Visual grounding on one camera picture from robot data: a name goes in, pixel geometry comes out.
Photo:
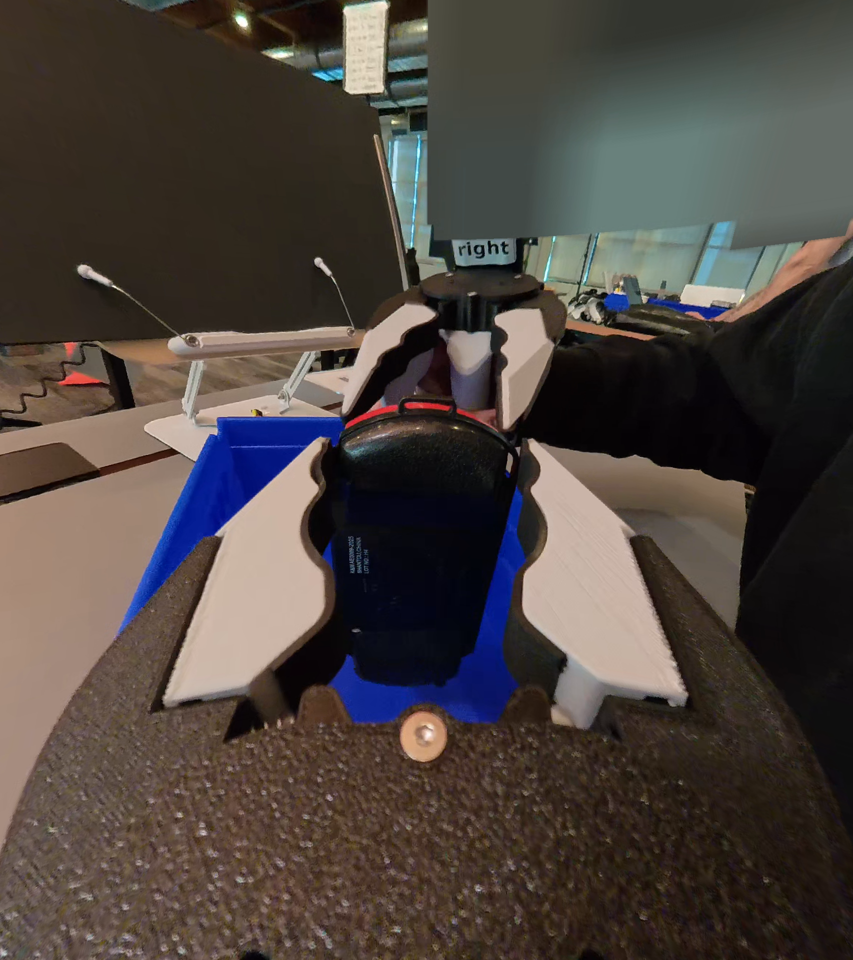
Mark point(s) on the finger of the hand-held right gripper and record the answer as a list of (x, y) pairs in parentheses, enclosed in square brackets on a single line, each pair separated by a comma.
[(528, 360), (381, 349)]

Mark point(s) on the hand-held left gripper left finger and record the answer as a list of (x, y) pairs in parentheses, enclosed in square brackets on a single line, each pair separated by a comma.
[(254, 600)]

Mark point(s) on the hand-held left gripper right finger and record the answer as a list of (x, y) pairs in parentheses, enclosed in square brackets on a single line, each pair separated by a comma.
[(591, 600)]

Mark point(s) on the blue plastic bin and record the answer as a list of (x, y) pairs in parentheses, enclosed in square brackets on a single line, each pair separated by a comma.
[(261, 457)]

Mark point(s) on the red handheld game toy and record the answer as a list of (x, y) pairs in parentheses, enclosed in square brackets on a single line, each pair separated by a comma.
[(419, 540)]

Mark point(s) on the person's right forearm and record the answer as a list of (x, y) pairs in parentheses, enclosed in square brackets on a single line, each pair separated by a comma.
[(659, 397)]

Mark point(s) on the white laptop stand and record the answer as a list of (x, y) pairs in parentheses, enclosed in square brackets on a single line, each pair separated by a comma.
[(269, 341)]

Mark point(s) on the large black board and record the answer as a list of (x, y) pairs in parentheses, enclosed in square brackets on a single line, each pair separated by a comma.
[(171, 187)]

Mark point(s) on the dark desk flap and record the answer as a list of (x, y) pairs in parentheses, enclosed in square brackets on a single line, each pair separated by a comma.
[(14, 472)]

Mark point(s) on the red floor marker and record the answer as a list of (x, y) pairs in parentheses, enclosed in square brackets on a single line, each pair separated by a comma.
[(81, 377)]

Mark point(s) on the white paper wall list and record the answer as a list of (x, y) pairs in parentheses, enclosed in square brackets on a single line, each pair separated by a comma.
[(365, 45)]

